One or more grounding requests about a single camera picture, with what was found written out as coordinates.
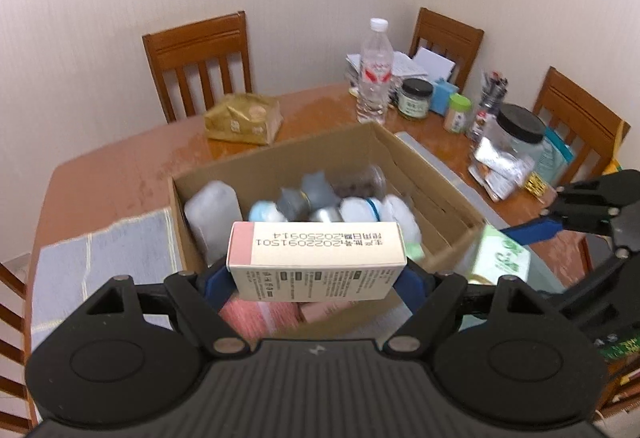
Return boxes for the green jar with black lid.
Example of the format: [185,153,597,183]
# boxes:
[397,79,434,120]

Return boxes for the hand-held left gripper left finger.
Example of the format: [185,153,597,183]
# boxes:
[87,260,251,355]

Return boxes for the gold foil bag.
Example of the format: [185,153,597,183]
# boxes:
[204,93,284,147]

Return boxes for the blue checked tablecloth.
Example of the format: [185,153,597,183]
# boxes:
[31,130,591,351]

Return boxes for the brown cardboard box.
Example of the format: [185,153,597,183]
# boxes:
[167,122,487,339]

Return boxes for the teal paper packet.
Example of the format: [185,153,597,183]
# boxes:
[541,128,576,189]

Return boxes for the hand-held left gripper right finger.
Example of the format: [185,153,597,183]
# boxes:
[386,260,552,354]

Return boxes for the small blue box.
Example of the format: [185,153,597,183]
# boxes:
[430,78,461,115]

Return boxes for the small bottle with green lid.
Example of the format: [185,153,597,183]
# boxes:
[444,94,472,134]

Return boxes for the large clear jar black lid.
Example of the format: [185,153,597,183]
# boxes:
[470,104,547,201]

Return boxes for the translucent white plastic bottle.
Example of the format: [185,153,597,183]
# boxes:
[184,182,242,261]

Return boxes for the wooden chair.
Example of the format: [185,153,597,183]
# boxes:
[532,66,632,189]
[0,262,32,435]
[409,8,485,95]
[142,10,253,123]

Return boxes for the pale green printed carton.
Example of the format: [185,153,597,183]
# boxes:
[470,224,532,286]

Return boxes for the cream carton with pink end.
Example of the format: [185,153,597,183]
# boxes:
[226,220,407,304]

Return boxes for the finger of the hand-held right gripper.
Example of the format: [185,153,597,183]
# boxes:
[500,169,640,246]
[542,230,640,345]

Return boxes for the clear jar of brown cookies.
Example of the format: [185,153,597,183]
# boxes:
[334,164,389,200]

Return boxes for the pen holder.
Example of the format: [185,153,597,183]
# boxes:
[470,72,509,141]

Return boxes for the green printed bag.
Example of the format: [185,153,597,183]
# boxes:
[597,333,640,369]

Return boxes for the clear plastic water bottle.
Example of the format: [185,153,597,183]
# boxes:
[356,18,392,125]

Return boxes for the pile of white papers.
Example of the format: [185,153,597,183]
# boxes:
[345,47,457,90]

